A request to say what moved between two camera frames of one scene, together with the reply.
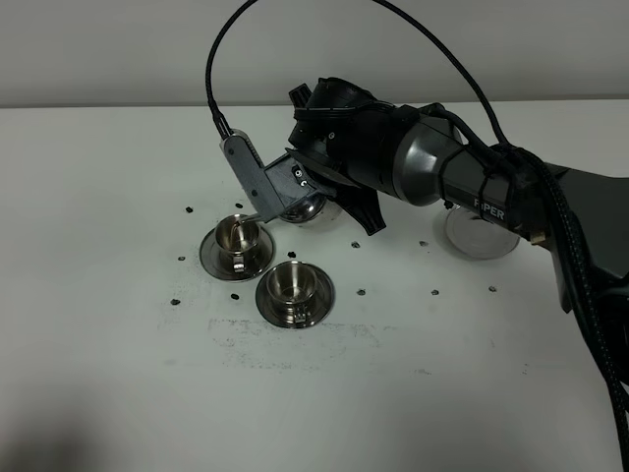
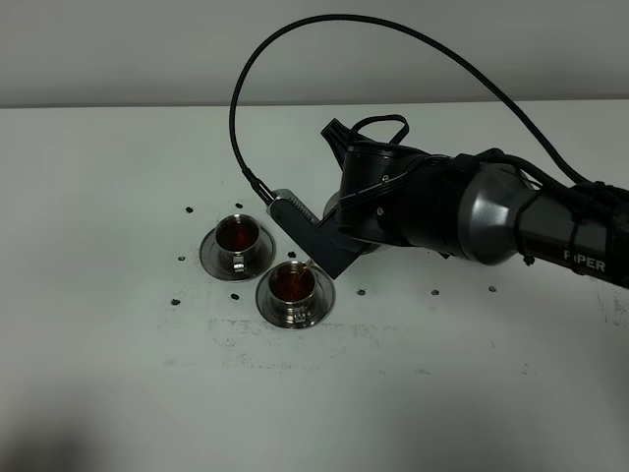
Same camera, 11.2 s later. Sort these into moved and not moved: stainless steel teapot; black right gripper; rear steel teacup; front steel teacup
Moved: stainless steel teapot; black right gripper
Not moved: front steel teacup; rear steel teacup
